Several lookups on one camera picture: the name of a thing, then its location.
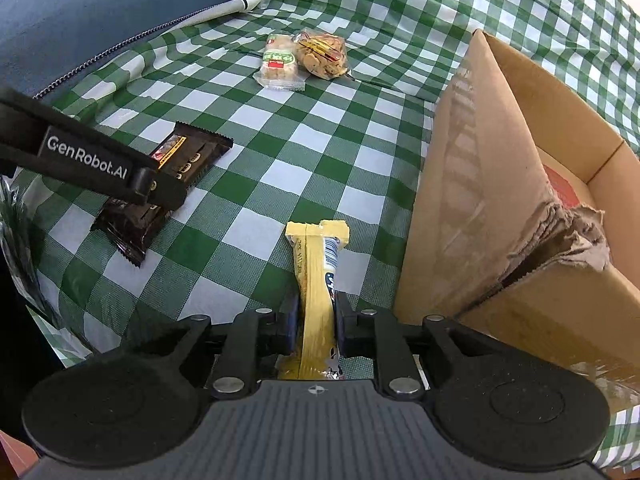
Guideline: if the green white checked cloth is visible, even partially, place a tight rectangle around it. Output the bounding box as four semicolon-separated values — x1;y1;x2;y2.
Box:
0;0;640;471

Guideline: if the green label cracker packet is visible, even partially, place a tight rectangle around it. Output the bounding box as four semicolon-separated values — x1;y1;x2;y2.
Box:
252;32;306;92

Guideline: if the brown cardboard box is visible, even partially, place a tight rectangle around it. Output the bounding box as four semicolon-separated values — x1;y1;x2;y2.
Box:
394;29;640;411

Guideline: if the clear cookie packet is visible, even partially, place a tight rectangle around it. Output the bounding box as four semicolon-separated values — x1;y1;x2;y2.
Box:
291;27;357;82

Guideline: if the red packet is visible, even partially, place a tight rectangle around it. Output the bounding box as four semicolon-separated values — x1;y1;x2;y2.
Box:
541;161;595;209

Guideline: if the yellow snack bar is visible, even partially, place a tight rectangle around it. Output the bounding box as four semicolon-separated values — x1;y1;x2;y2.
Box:
277;219;352;382

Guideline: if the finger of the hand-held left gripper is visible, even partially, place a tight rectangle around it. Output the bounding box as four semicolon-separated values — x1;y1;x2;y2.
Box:
127;166;188;212

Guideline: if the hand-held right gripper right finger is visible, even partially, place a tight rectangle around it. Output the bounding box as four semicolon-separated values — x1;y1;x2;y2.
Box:
334;291;501;401

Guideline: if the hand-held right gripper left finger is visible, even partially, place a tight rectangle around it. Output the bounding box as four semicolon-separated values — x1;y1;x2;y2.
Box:
122;300;302;401

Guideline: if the dark brown snack packet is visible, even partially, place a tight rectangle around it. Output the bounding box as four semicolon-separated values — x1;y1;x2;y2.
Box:
90;121;235;267

